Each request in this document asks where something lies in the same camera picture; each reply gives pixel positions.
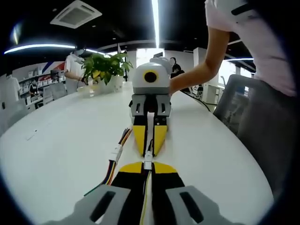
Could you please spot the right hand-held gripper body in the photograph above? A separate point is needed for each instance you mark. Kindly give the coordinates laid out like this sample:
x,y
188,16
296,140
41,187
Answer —
x,y
140,80

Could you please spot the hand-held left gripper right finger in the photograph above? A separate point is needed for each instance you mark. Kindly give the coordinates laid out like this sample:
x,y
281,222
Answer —
x,y
178,204

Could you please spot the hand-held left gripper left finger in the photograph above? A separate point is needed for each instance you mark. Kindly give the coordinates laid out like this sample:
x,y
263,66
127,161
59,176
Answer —
x,y
98,206

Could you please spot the person's right hand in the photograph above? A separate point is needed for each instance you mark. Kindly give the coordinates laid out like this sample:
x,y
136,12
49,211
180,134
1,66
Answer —
x,y
178,84

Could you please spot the white plant pot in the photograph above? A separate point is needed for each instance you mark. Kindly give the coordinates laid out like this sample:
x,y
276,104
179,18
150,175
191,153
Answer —
x,y
114,84

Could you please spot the green potted plant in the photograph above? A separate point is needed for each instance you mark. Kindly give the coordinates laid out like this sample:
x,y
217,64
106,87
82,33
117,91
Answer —
x,y
103,65

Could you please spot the pale yellow tray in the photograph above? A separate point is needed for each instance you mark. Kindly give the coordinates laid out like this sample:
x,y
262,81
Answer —
x,y
86,91

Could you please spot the straight ceiling light strip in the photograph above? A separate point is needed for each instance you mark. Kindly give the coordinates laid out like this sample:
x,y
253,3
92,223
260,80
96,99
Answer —
x,y
155,23

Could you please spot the grey mesh office chair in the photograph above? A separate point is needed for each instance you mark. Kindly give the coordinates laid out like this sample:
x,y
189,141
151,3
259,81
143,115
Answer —
x,y
226,105

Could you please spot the black computer monitor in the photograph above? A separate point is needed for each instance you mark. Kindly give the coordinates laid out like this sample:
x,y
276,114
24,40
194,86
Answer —
x,y
55,75

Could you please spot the ceiling air conditioner vent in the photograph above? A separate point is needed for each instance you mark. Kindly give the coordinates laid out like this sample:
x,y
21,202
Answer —
x,y
76,14

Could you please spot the white storage shelves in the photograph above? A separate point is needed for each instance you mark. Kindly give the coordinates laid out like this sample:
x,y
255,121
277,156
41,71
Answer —
x,y
44,79

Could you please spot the person's grey trousers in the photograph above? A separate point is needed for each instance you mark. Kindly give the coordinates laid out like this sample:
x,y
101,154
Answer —
x,y
264,140

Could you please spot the curved ceiling light strip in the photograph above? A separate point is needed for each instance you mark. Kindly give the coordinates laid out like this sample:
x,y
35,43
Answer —
x,y
39,46

